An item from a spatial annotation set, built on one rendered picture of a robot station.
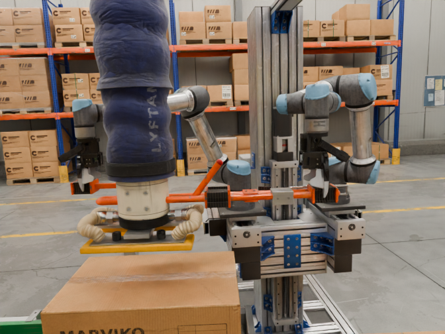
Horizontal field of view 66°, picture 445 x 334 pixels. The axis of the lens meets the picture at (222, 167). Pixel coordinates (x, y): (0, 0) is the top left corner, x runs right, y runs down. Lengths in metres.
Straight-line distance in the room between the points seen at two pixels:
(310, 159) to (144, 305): 0.69
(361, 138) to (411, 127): 9.87
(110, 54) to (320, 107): 0.65
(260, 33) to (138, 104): 0.98
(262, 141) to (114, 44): 1.02
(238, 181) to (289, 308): 0.83
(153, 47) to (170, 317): 0.80
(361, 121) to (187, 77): 8.19
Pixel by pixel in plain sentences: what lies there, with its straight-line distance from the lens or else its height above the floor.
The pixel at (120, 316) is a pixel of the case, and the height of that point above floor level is 0.93.
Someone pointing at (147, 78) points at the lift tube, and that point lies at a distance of 1.07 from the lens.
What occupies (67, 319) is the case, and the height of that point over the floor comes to 0.93.
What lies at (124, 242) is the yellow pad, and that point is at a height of 1.14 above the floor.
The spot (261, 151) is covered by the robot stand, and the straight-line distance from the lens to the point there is 1.86.
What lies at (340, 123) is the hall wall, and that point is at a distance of 10.49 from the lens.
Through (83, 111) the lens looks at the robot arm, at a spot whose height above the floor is 1.54.
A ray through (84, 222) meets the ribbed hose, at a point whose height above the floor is 1.19.
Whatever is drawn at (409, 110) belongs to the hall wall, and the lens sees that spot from 11.47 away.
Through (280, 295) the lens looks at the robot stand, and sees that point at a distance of 2.06.
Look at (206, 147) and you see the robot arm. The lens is 1.72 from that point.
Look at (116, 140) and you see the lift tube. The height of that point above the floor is 1.45.
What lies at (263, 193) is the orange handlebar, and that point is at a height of 1.25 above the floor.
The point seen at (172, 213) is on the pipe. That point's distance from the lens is 1.18.
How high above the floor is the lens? 1.53
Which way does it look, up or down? 9 degrees down
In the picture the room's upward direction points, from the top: 2 degrees counter-clockwise
